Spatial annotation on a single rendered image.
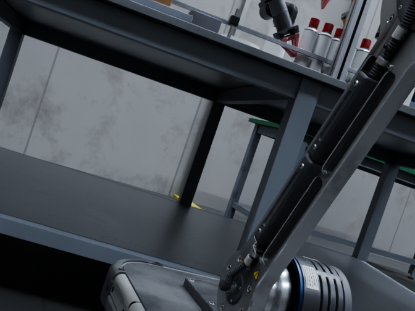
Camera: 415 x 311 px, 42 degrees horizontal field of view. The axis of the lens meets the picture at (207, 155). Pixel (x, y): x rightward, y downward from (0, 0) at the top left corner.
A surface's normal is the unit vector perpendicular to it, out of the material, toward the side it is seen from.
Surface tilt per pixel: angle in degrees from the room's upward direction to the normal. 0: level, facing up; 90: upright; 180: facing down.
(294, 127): 90
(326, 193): 115
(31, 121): 90
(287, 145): 90
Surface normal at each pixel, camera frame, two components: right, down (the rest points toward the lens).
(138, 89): 0.34, 0.15
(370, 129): 0.17, 0.54
